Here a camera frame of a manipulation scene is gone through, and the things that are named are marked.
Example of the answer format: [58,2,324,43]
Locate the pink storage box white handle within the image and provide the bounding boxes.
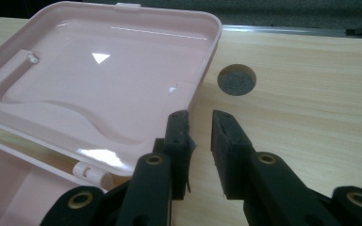
[0,1,223,226]

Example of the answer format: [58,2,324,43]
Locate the metal floor rail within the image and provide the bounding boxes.
[221,24,362,38]

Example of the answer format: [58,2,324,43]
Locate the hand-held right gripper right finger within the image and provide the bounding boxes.
[210,109,340,226]

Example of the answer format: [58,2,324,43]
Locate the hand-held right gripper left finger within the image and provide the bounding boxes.
[116,109,198,226]

